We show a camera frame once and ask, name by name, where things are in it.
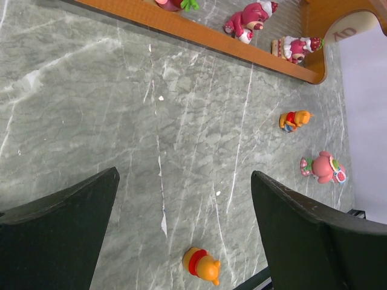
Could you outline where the orange bear toy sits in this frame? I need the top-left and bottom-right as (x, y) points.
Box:
(279, 110), (314, 133)
(182, 246), (221, 286)

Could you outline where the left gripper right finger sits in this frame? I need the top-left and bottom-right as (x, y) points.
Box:
(251, 171), (386, 289)

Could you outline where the pink bear blue glasses toy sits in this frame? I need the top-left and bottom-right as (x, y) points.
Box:
(300, 151), (347, 184)

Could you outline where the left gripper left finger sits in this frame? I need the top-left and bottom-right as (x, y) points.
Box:
(1, 167), (120, 289)

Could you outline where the orange bear toy middle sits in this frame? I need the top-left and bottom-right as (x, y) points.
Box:
(182, 246), (221, 286)

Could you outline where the orange wooden shelf rack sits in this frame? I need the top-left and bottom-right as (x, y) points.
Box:
(79, 1), (386, 85)

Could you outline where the orange bear toy right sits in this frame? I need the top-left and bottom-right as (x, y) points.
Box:
(279, 110), (314, 133)

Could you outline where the pink bear strawberry hat toy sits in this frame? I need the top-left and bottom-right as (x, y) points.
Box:
(224, 1), (278, 44)

